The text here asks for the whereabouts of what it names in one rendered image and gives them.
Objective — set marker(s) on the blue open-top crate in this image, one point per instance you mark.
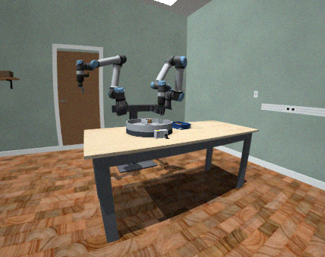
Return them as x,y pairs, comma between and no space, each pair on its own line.
183,125

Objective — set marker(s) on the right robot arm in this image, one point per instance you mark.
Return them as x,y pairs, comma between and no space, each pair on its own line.
118,92

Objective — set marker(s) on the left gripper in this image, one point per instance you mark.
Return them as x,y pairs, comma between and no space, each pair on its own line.
161,102

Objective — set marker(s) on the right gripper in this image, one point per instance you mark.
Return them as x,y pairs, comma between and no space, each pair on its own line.
80,78

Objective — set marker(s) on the grey round turntable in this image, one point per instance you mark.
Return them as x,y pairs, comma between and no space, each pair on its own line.
159,128

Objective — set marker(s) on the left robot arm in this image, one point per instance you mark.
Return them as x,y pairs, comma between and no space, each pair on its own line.
180,63

